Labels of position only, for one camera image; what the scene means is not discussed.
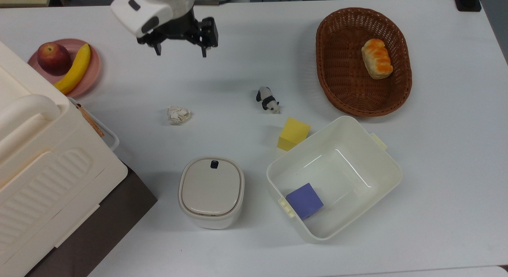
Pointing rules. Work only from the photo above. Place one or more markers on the small cream lidded trash can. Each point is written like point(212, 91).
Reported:
point(211, 189)

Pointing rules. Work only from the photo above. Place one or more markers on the crumpled white paper ball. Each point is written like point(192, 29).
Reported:
point(178, 115)

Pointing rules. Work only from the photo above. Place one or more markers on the yellow foam cube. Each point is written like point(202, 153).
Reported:
point(294, 132)

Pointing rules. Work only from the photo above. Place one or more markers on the cream plastic storage box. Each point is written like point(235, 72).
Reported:
point(47, 170)

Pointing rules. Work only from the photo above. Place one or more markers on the small panda figurine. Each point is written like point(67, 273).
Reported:
point(268, 100)

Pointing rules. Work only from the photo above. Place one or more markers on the purple foam cube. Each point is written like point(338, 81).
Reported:
point(304, 201)

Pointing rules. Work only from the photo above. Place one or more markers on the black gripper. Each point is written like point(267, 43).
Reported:
point(180, 29)

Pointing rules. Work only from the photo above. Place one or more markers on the pink plate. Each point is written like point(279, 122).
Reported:
point(93, 72)

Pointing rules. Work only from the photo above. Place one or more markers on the red apple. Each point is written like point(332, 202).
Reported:
point(53, 58)

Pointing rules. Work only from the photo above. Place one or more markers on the toy bread loaf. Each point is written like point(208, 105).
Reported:
point(377, 58)

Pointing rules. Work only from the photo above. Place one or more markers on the black clamp mount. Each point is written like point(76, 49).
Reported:
point(467, 1)

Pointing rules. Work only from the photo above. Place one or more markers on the brown wicker basket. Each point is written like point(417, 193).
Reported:
point(345, 78)

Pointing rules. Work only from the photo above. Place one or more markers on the dark brown drawer cabinet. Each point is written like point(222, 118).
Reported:
point(119, 213)

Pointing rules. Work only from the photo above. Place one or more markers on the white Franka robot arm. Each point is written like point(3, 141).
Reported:
point(139, 11)

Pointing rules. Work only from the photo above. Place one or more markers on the yellow banana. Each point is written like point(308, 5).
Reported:
point(77, 68)

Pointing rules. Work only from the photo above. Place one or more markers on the white open plastic bin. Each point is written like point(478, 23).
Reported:
point(357, 166)

